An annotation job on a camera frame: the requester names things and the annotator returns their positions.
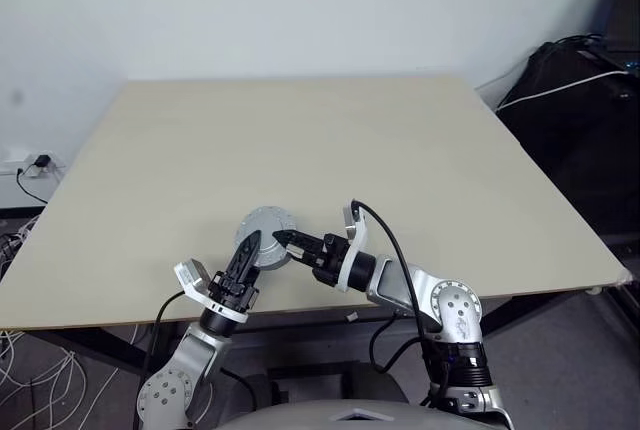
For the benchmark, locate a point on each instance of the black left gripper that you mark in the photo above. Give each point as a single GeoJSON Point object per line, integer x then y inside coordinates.
{"type": "Point", "coordinates": [232, 295]}

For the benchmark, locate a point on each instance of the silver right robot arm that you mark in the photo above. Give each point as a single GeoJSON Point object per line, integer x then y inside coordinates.
{"type": "Point", "coordinates": [450, 310]}

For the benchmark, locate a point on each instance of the grey robot torso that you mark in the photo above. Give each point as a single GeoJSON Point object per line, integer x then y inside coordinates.
{"type": "Point", "coordinates": [325, 417]}

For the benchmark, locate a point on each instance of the black plug adapter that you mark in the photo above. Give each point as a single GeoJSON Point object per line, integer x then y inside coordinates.
{"type": "Point", "coordinates": [42, 161]}

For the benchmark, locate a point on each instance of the black metal table frame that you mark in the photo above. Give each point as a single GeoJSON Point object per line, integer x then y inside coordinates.
{"type": "Point", "coordinates": [115, 350]}

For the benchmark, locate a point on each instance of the dark rounded base shape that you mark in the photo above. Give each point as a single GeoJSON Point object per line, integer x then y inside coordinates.
{"type": "Point", "coordinates": [325, 375]}

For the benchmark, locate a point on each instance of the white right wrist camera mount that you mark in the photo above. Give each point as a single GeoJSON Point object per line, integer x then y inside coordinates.
{"type": "Point", "coordinates": [356, 232]}

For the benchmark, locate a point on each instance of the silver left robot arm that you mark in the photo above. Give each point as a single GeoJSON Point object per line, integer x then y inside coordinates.
{"type": "Point", "coordinates": [170, 390]}

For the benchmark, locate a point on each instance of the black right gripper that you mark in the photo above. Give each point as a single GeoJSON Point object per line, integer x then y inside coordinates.
{"type": "Point", "coordinates": [330, 270]}

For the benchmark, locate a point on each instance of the white clip under table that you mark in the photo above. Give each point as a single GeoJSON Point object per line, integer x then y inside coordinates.
{"type": "Point", "coordinates": [594, 291]}

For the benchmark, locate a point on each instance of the white wall outlet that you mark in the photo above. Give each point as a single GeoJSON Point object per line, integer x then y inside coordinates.
{"type": "Point", "coordinates": [29, 171]}

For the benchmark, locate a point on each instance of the black bag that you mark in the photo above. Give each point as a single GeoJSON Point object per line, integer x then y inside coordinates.
{"type": "Point", "coordinates": [565, 150]}

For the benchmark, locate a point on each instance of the black laptop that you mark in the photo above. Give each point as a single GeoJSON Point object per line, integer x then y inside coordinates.
{"type": "Point", "coordinates": [625, 5]}

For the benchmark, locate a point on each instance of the small grey tag under table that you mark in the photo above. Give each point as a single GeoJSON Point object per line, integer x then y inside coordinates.
{"type": "Point", "coordinates": [352, 316]}

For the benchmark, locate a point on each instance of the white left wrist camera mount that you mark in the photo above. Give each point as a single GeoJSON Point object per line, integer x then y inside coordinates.
{"type": "Point", "coordinates": [192, 277]}

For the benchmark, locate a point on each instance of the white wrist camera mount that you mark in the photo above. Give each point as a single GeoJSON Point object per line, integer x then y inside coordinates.
{"type": "Point", "coordinates": [356, 232]}
{"type": "Point", "coordinates": [192, 277]}

